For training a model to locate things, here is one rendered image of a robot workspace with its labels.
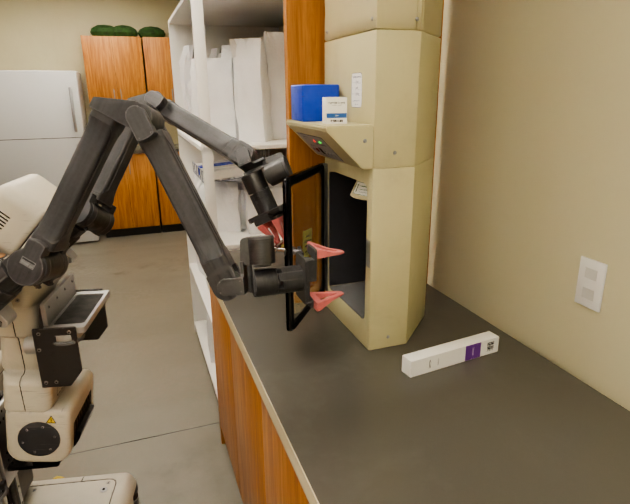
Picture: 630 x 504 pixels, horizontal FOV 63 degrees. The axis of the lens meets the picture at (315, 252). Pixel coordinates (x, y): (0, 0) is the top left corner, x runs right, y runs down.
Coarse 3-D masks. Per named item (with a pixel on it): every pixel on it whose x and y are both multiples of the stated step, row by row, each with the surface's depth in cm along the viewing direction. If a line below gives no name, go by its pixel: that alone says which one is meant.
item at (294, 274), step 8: (296, 256) 112; (296, 264) 112; (304, 264) 107; (280, 272) 108; (288, 272) 107; (296, 272) 108; (304, 272) 107; (280, 280) 106; (288, 280) 107; (296, 280) 107; (304, 280) 108; (280, 288) 107; (288, 288) 108; (296, 288) 108; (304, 288) 109; (304, 296) 109
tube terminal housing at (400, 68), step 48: (336, 48) 132; (384, 48) 112; (432, 48) 124; (384, 96) 115; (432, 96) 130; (384, 144) 118; (432, 144) 136; (384, 192) 122; (384, 240) 126; (384, 288) 130; (384, 336) 134
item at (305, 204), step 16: (288, 176) 123; (320, 176) 146; (304, 192) 134; (320, 192) 147; (304, 208) 135; (320, 208) 148; (304, 224) 136; (320, 224) 150; (304, 240) 137; (320, 240) 151; (304, 256) 138; (320, 272) 154; (288, 304) 129; (304, 304) 142; (288, 320) 131
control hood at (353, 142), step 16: (304, 128) 128; (320, 128) 116; (336, 128) 114; (352, 128) 115; (368, 128) 116; (336, 144) 117; (352, 144) 116; (368, 144) 117; (336, 160) 133; (352, 160) 119; (368, 160) 118
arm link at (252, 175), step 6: (258, 168) 132; (246, 174) 131; (252, 174) 130; (258, 174) 131; (264, 174) 131; (246, 180) 131; (252, 180) 131; (258, 180) 131; (264, 180) 132; (246, 186) 132; (252, 186) 131; (258, 186) 131; (264, 186) 132; (252, 192) 131
